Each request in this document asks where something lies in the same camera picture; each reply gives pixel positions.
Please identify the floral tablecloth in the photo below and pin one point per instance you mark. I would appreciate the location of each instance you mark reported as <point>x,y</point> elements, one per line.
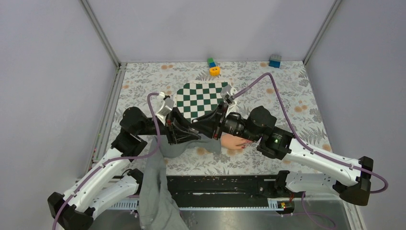
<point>284,92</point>

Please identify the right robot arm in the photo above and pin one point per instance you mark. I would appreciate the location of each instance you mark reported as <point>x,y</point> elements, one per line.
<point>348,178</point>

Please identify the yellow toy block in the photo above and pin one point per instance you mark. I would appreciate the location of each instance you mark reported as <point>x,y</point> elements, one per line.
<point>214,71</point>

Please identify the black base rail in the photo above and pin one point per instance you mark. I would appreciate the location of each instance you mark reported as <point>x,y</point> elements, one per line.
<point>231,191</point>

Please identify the person's hand with painted nails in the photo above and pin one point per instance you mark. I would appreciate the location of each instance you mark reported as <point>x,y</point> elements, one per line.
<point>233,142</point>

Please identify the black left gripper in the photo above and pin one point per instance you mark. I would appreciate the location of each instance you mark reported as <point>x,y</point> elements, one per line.
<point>177,128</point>

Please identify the grey sleeved forearm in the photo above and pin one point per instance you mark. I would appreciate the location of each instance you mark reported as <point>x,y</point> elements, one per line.
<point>157,210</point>

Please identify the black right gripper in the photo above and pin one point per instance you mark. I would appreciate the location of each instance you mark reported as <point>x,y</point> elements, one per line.
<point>209,122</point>

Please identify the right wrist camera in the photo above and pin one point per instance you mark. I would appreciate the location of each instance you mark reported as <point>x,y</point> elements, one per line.
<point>227,93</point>

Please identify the blue grey toy block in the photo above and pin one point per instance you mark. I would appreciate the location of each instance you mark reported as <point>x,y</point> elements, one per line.
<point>275,61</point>

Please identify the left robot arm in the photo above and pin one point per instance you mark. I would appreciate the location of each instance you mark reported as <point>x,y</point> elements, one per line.
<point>104,171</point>

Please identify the green white chess mat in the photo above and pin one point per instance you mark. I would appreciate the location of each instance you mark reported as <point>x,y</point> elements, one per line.
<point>196,99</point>

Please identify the green blue toy block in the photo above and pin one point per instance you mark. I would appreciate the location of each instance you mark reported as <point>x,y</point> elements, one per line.
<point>211,63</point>

